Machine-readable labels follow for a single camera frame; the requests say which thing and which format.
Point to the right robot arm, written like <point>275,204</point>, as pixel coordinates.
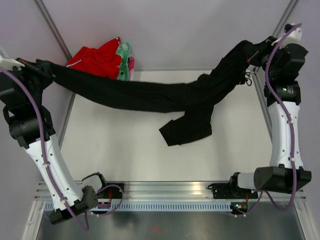
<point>285,172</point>

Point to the red garment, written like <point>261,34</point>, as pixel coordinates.
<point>102,61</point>

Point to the black trousers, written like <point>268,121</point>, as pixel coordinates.
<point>196,99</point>

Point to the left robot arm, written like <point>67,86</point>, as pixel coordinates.
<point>21,90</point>

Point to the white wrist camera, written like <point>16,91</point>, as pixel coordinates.
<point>8,63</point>
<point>292,35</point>

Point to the aluminium mounting rail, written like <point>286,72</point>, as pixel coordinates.
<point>168,191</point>

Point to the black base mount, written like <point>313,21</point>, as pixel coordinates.
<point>230,190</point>
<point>111,192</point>

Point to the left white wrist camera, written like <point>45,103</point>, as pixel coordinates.
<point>8,63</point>

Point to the white slotted cable duct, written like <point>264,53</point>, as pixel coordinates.
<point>152,206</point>

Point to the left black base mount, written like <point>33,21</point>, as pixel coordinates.
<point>111,192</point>

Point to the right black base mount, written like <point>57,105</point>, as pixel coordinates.
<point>230,190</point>

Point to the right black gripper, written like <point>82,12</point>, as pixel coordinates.
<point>254,59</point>

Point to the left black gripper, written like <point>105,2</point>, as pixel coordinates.
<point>42,69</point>

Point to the green white patterned garment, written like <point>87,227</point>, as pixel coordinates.
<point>123,51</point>

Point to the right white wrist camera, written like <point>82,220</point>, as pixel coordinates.
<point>292,35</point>

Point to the pink white garment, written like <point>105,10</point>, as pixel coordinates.
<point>131,63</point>

